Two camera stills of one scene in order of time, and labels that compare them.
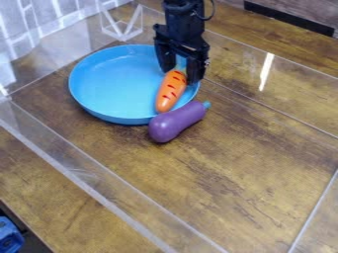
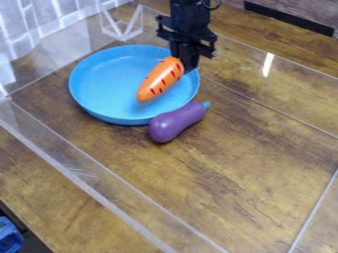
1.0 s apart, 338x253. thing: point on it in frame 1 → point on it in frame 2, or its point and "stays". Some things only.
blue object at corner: (10, 236) stays
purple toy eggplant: (171, 123) stays
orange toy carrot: (169, 90) → (161, 79)
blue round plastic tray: (119, 86) stays
